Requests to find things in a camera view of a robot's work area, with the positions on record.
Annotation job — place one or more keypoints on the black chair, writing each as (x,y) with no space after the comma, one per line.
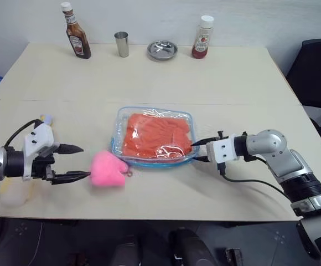
(315,77)

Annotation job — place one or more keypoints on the red ketchup plastic bottle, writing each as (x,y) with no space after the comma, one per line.
(202,38)

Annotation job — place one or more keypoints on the small dark rectangular block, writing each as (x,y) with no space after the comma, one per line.
(233,257)

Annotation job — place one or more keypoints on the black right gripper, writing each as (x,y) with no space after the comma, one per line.
(220,135)

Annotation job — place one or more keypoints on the round steel dish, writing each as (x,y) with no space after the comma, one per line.
(162,50)

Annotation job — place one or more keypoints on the pink plush toy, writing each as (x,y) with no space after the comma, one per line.
(106,171)

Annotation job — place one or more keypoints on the brown sauce glass bottle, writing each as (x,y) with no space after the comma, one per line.
(78,41)

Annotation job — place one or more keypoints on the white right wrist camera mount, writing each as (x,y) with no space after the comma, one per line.
(222,149)

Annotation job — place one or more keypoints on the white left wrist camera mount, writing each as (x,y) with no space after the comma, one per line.
(38,138)

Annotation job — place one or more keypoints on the steel cup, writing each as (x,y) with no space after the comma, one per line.
(121,44)

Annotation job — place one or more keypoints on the orange cloth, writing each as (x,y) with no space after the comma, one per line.
(155,135)

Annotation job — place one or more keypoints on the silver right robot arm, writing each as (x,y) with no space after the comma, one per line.
(287,160)

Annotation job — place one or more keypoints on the small yellow blue toy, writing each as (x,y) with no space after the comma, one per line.
(47,119)

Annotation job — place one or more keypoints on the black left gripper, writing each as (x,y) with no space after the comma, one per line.
(43,167)

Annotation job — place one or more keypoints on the clear glass baking dish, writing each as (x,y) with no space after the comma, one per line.
(119,130)

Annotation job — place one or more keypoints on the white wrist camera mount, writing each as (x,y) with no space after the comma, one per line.
(38,138)
(222,149)

